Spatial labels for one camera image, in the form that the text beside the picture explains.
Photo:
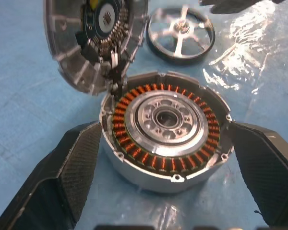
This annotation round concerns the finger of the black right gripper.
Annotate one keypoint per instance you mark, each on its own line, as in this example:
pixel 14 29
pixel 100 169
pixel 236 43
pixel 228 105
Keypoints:
pixel 213 2
pixel 230 7

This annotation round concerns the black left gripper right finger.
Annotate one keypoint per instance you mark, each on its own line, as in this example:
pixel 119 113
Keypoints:
pixel 268 177

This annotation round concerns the silver motor housing copper windings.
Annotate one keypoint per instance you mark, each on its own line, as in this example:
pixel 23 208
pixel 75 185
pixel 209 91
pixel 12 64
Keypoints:
pixel 158 179

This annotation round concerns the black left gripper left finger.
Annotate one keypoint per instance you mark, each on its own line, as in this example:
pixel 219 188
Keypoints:
pixel 50 191

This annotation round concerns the silver spoked rotor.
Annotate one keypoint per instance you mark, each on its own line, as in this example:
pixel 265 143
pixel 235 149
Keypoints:
pixel 178 45

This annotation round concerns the silver motor lid circuit board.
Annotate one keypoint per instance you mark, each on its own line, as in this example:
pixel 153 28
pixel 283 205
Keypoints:
pixel 62 60

